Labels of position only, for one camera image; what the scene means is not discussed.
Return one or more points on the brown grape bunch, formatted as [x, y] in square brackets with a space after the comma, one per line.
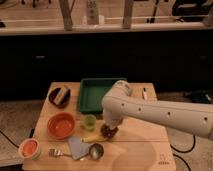
[107, 132]

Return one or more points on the black device on floor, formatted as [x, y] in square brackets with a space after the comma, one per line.
[199, 97]

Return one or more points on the metal measuring scoop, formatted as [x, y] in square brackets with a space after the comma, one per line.
[95, 151]

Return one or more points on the white handled black spoon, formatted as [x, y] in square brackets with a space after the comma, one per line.
[144, 94]

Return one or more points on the red bowl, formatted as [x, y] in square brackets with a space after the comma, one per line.
[61, 126]

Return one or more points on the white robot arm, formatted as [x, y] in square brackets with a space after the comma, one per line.
[193, 118]

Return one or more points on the grey cloth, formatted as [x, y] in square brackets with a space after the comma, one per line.
[78, 148]

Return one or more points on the metal fork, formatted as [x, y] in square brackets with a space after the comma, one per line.
[57, 153]

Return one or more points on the small green cup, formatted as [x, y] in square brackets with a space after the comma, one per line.
[89, 122]

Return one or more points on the beige sponge block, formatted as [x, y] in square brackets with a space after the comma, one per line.
[61, 94]

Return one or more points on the orange cup with rim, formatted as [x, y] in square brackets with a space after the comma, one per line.
[29, 149]

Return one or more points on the green plastic tray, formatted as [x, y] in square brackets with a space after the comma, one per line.
[91, 93]

